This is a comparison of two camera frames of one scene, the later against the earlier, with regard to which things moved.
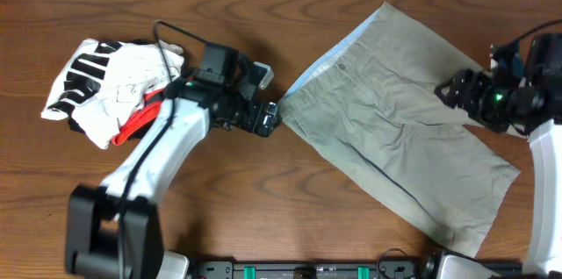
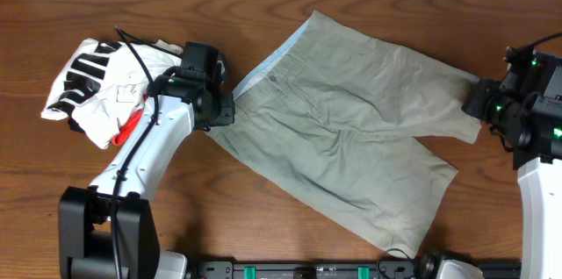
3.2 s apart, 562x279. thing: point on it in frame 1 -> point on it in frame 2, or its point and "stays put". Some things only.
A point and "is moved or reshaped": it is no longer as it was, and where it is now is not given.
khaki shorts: (369, 100) is moved or reshaped
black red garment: (139, 122) stays put
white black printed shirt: (104, 81) stays put
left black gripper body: (244, 114) -> (219, 109)
